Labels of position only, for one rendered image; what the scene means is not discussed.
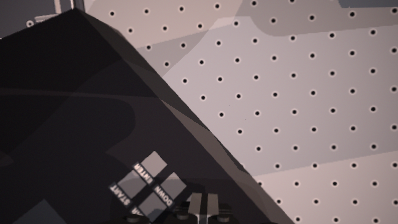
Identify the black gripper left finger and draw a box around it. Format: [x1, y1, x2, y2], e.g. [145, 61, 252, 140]
[98, 193, 205, 224]

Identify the dark grey benchtop machine with lid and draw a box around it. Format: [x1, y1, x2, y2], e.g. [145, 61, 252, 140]
[0, 7, 295, 224]

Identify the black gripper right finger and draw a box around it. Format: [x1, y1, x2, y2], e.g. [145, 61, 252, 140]
[203, 193, 240, 224]

